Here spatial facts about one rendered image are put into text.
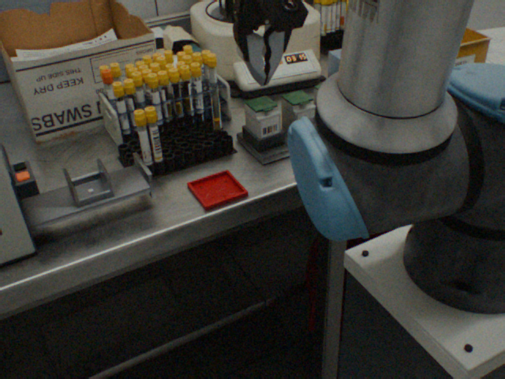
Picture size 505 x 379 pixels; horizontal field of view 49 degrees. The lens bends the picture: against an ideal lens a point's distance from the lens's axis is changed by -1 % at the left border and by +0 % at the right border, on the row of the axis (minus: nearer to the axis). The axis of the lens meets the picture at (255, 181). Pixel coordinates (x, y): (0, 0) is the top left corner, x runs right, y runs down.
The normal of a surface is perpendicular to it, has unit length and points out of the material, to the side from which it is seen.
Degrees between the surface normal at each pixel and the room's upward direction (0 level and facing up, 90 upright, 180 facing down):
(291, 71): 25
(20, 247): 90
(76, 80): 90
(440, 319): 1
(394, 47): 98
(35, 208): 0
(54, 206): 0
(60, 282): 90
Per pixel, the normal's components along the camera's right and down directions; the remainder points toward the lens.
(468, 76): 0.08, -0.84
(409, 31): -0.20, 0.69
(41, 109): 0.45, 0.51
